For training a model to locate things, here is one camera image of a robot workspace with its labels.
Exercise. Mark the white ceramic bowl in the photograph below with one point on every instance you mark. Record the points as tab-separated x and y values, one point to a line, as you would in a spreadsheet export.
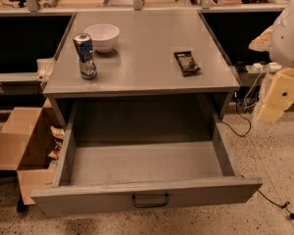
104	36

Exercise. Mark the white power strip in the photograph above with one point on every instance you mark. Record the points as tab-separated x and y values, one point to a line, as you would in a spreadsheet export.
267	67

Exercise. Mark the open grey top drawer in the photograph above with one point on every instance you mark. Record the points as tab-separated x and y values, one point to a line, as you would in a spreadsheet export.
116	149

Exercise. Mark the crushed blue silver can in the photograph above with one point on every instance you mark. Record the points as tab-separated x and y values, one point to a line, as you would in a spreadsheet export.
83	46

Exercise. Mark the snack packets in box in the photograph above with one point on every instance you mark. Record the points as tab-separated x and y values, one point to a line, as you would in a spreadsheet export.
58	137

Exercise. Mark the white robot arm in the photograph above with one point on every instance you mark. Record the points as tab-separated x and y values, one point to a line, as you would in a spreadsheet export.
278	41

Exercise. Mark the open cardboard box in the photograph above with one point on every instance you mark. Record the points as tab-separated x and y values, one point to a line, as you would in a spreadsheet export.
28	147

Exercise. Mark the grey cabinet with top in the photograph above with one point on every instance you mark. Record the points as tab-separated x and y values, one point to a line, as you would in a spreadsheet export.
143	62

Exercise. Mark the black drawer handle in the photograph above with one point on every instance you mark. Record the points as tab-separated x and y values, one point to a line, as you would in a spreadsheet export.
150	201

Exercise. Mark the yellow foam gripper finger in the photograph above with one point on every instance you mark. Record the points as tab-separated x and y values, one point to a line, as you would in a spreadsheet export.
262	42
279	98

